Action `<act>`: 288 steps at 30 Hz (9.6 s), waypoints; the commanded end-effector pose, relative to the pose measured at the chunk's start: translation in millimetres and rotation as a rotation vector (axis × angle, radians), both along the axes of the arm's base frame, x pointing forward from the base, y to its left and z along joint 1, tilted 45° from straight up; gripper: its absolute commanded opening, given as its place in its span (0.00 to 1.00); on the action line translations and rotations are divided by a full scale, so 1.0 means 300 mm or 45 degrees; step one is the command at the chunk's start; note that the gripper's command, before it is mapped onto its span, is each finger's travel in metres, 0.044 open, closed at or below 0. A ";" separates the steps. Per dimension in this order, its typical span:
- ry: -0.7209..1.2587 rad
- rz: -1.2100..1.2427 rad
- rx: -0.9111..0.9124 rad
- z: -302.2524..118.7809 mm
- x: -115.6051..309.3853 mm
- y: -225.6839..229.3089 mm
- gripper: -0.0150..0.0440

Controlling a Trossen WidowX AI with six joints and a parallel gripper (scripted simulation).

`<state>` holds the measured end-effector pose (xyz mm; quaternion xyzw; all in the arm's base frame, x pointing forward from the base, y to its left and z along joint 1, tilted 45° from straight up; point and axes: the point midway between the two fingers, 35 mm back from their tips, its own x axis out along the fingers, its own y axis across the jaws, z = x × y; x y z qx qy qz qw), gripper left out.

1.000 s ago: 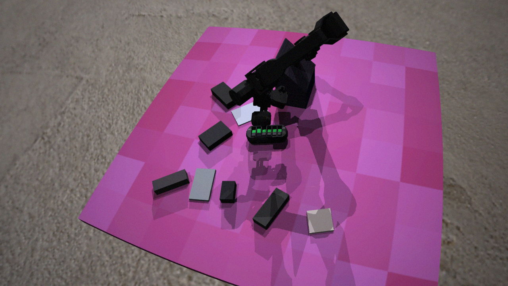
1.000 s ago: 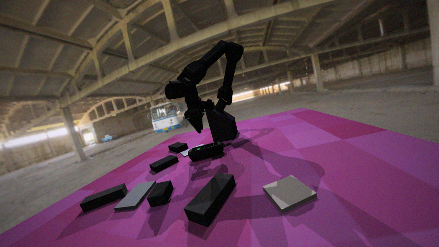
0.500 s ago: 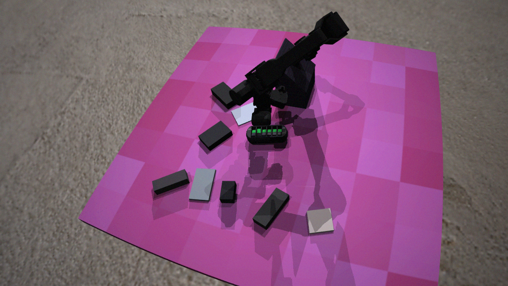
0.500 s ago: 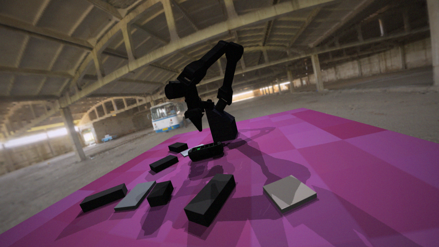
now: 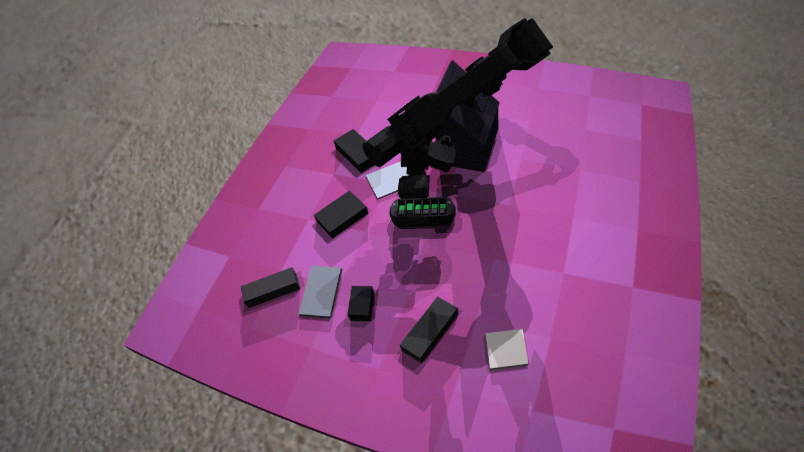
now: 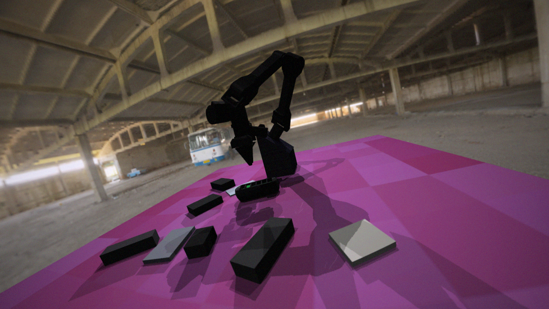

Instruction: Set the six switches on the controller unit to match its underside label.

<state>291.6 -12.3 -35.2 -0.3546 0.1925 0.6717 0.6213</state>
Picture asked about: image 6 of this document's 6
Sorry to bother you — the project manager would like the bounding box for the white flat rectangular plate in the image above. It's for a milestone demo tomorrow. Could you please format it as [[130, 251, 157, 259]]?
[[226, 180, 255, 196]]

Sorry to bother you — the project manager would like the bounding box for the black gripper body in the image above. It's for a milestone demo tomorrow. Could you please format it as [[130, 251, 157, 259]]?
[[230, 118, 256, 148]]

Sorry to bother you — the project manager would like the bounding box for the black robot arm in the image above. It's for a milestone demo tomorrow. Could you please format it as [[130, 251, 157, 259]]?
[[206, 50, 305, 141]]

